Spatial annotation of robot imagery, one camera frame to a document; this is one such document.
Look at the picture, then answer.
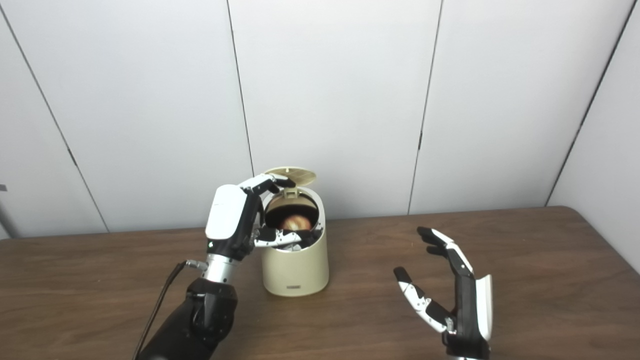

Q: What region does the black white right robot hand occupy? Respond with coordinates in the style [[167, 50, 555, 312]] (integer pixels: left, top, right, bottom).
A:
[[393, 226, 494, 360]]

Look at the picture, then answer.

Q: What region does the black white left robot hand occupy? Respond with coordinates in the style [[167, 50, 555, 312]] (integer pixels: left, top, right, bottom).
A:
[[205, 173, 302, 262]]

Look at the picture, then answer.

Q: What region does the red apple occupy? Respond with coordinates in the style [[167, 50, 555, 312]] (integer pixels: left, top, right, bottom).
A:
[[280, 215, 312, 232]]

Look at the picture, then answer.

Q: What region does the cream round bin lid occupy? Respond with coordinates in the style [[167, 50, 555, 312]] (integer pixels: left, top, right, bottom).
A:
[[264, 167, 317, 196]]

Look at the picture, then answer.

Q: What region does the cream-colored round bin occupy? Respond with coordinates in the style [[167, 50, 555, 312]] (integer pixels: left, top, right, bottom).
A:
[[260, 167, 330, 297]]

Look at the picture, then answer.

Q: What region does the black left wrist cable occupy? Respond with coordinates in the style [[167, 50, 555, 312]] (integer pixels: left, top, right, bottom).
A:
[[132, 260, 208, 360]]

